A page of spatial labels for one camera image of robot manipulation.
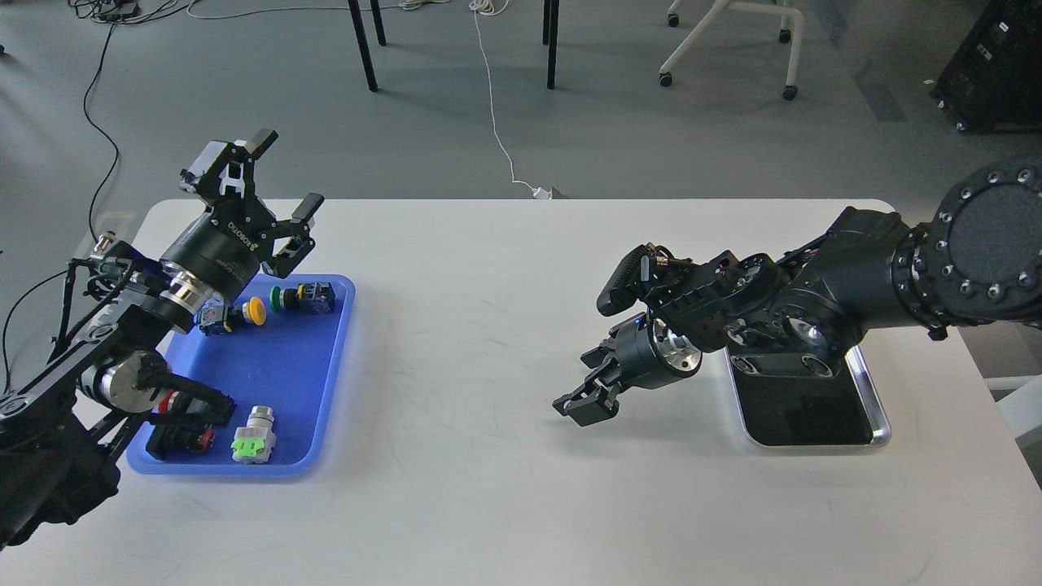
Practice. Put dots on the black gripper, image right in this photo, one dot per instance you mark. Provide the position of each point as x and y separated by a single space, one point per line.
642 353

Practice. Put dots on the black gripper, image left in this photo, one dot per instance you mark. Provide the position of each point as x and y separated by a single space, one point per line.
238 235

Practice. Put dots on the black robot arm, image right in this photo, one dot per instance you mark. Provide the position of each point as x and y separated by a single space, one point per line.
976 262

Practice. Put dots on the blue plastic tray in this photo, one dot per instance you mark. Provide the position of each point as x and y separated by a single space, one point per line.
290 364

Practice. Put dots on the silver metal tray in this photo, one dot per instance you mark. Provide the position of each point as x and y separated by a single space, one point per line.
813 416

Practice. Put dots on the red mushroom push button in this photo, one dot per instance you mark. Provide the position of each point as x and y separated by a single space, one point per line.
175 403

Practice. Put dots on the black red push button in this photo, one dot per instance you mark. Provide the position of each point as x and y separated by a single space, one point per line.
164 439

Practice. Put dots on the white wheeled chair base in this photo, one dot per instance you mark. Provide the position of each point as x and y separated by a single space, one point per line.
791 25

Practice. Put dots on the black equipment case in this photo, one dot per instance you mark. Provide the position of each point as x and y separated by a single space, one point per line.
992 84

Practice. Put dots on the green push button switch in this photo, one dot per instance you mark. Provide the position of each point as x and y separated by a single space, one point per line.
305 298

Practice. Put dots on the yellow push button switch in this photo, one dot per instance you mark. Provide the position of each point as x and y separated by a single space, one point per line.
218 319

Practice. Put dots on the green and silver switch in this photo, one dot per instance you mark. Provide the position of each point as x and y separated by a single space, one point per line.
255 442

